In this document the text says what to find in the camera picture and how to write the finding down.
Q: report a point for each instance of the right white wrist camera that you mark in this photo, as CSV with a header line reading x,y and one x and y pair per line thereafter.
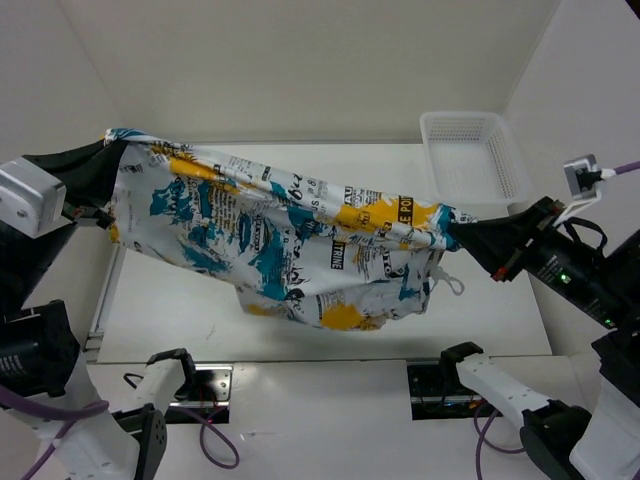
x,y
584,177

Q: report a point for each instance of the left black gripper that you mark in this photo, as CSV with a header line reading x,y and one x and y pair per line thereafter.
x,y
90,176

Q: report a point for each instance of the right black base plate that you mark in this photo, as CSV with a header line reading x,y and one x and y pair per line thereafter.
x,y
431,399

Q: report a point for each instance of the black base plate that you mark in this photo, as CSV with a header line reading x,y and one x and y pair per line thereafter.
x,y
431,399
209,394

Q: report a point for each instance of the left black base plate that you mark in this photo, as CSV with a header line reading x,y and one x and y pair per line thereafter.
x,y
209,394

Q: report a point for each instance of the aluminium table edge rail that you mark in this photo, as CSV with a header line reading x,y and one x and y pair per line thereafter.
x,y
105,301

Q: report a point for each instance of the patterned white teal yellow shorts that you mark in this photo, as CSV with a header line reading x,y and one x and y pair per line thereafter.
x,y
293,246

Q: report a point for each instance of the white plastic basket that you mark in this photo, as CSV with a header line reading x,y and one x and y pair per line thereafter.
x,y
472,158

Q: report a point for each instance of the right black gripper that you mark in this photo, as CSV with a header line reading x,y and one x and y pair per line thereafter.
x,y
498,241

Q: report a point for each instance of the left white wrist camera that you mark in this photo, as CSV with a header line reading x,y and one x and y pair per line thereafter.
x,y
32,200

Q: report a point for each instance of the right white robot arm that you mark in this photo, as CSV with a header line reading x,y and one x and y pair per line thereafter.
x,y
577,417

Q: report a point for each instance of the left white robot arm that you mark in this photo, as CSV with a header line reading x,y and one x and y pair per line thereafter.
x,y
44,377

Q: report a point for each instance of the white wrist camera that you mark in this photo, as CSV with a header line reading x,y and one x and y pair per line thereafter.
x,y
32,200
584,177

